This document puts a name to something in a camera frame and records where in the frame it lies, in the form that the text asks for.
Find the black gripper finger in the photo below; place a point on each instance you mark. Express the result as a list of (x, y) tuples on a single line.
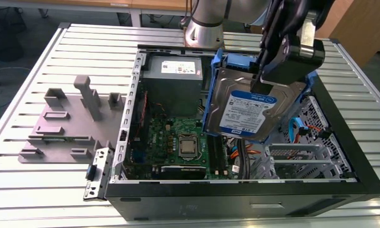
[(270, 42), (288, 69)]

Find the hard disk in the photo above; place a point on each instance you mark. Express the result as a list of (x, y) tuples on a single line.
[(240, 111)]

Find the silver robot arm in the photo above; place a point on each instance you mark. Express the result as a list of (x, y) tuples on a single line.
[(205, 31)]

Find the silver disk bay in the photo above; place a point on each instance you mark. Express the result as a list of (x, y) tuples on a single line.
[(304, 161)]

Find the wooden cabinet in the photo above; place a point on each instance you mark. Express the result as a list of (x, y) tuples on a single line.
[(360, 23)]

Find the grey power supply unit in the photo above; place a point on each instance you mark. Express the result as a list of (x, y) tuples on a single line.
[(173, 90)]

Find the black RAM slot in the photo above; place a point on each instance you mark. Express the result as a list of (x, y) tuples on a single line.
[(212, 154)]

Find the silver CPU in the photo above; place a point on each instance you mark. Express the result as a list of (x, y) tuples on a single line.
[(186, 147)]

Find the CPU socket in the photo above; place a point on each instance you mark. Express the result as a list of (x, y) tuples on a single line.
[(189, 157)]

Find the green motherboard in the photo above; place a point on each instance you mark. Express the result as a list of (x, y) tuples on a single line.
[(161, 142)]

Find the black graphics card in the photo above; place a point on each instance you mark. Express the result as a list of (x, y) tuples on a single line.
[(182, 171)]

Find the black PC case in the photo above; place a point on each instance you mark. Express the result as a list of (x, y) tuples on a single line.
[(208, 199)]

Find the grey parts rack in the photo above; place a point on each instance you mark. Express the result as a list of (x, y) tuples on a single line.
[(66, 133)]

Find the green RAM stick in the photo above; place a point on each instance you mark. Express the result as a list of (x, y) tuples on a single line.
[(58, 140)]

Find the black chair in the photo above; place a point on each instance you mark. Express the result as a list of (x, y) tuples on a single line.
[(2, 35)]

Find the white frame desk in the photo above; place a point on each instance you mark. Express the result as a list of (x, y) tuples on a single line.
[(97, 4)]

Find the silver slot bracket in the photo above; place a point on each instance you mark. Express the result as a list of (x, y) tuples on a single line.
[(98, 166)]

